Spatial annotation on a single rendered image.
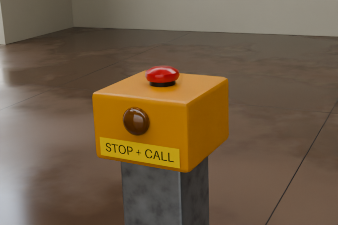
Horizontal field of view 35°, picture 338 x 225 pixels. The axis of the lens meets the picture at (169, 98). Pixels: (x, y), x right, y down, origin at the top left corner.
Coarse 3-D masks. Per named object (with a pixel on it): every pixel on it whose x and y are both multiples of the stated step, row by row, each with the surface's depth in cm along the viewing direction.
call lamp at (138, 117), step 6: (132, 108) 57; (138, 108) 57; (126, 114) 58; (132, 114) 57; (138, 114) 57; (144, 114) 57; (126, 120) 58; (132, 120) 57; (138, 120) 57; (144, 120) 57; (126, 126) 58; (132, 126) 57; (138, 126) 57; (144, 126) 57; (132, 132) 58; (138, 132) 57; (144, 132) 58
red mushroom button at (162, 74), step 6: (156, 66) 63; (162, 66) 62; (168, 66) 62; (150, 72) 61; (156, 72) 61; (162, 72) 61; (168, 72) 61; (174, 72) 61; (150, 78) 61; (156, 78) 60; (162, 78) 60; (168, 78) 61; (174, 78) 61
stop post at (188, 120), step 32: (96, 96) 60; (128, 96) 58; (160, 96) 57; (192, 96) 57; (224, 96) 64; (96, 128) 61; (160, 128) 57; (192, 128) 57; (224, 128) 65; (128, 160) 60; (160, 160) 58; (192, 160) 57; (128, 192) 64; (160, 192) 62; (192, 192) 63; (128, 224) 65; (160, 224) 63; (192, 224) 64
